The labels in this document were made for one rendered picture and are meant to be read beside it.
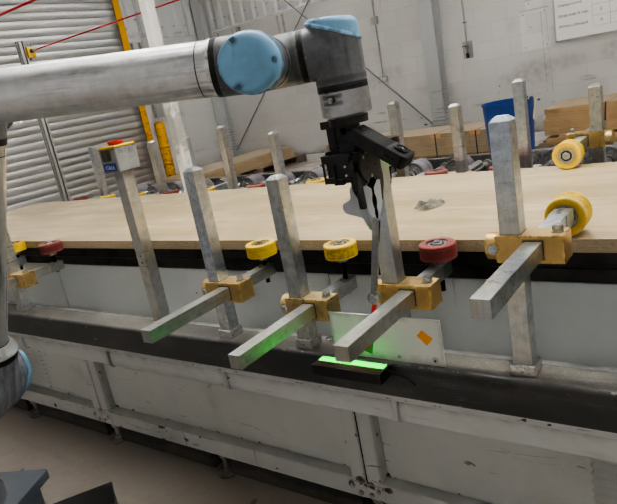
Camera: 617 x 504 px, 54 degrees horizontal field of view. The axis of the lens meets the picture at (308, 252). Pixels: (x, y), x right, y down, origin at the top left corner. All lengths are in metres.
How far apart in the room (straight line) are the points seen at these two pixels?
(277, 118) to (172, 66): 9.87
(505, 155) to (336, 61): 0.32
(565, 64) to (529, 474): 7.16
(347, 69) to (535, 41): 7.53
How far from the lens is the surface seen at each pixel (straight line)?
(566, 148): 1.95
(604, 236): 1.29
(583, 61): 8.40
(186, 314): 1.42
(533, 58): 8.57
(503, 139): 1.07
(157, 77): 0.99
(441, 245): 1.31
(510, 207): 1.09
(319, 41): 1.08
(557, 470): 1.63
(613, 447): 1.27
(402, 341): 1.27
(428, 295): 1.20
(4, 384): 1.47
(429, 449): 1.75
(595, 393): 1.17
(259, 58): 0.94
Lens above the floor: 1.28
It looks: 15 degrees down
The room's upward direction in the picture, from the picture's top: 11 degrees counter-clockwise
